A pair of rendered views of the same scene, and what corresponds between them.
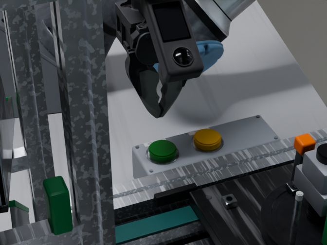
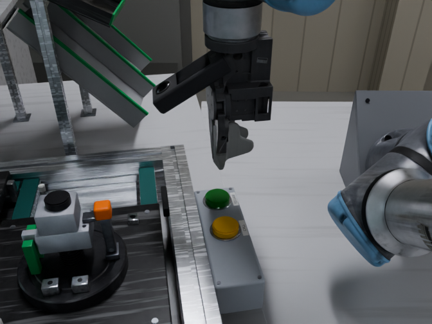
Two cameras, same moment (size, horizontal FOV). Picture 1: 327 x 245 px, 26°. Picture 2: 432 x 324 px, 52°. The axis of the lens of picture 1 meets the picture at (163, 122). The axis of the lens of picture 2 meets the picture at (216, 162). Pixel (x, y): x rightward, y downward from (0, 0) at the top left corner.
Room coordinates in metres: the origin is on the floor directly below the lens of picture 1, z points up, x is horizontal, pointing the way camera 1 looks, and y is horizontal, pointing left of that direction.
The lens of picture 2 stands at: (0.89, -0.55, 1.43)
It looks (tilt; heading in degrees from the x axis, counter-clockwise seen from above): 35 degrees down; 102
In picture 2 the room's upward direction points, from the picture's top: straight up
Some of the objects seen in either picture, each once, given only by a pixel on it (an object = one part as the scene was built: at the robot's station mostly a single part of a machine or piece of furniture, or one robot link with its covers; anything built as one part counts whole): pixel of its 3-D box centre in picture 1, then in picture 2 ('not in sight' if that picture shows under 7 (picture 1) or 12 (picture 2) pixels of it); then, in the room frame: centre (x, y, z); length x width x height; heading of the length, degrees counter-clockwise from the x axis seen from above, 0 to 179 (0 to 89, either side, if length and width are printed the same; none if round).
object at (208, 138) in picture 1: (207, 141); (225, 229); (0.80, -0.06, 0.96); 0.04 x 0.04 x 0.02
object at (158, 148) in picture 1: (162, 153); (217, 200); (0.77, 0.00, 0.96); 0.04 x 0.04 x 0.02
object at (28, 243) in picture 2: not in sight; (32, 257); (0.58, -0.22, 1.01); 0.01 x 0.01 x 0.05; 22
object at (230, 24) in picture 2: not in sight; (231, 18); (0.79, 0.01, 1.26); 0.08 x 0.08 x 0.05
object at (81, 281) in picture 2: not in sight; (80, 283); (0.65, -0.23, 1.00); 0.02 x 0.01 x 0.02; 22
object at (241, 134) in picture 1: (206, 157); (225, 243); (0.80, -0.06, 0.93); 0.21 x 0.07 x 0.06; 112
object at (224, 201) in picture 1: (228, 201); (133, 218); (0.66, -0.08, 0.97); 0.02 x 0.02 x 0.01; 22
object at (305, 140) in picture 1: (304, 166); (100, 227); (0.66, -0.17, 1.04); 0.04 x 0.02 x 0.08; 22
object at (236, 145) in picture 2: (164, 79); (234, 147); (0.80, 0.00, 1.07); 0.06 x 0.03 x 0.09; 22
